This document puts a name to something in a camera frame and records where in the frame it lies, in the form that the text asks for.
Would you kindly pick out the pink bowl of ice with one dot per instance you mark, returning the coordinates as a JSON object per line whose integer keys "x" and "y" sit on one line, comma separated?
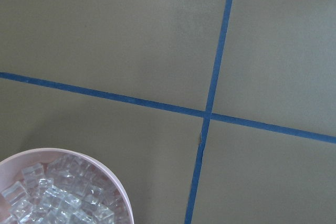
{"x": 50, "y": 185}

